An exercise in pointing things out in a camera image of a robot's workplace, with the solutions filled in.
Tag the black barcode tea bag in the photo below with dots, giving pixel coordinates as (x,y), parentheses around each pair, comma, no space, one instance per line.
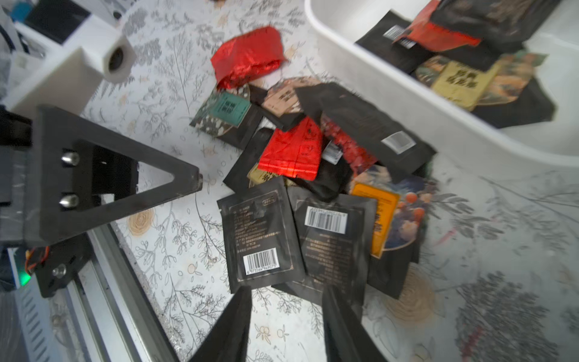
(335,240)

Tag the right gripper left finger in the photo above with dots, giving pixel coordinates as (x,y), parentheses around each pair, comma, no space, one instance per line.
(228,339)

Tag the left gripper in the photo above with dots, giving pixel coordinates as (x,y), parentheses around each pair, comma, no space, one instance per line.
(64,175)

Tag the shiny red foil tea bag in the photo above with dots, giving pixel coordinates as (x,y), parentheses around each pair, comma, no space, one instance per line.
(248,57)

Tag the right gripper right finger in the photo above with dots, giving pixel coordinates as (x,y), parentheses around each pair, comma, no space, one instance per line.
(345,338)

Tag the orange label tea bag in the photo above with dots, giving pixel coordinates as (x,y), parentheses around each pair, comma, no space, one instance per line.
(400,224)

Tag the yellow label tea bag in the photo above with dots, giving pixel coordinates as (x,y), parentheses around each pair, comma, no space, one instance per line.
(469,88)

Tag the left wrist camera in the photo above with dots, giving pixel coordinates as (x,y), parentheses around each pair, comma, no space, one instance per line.
(81,51)

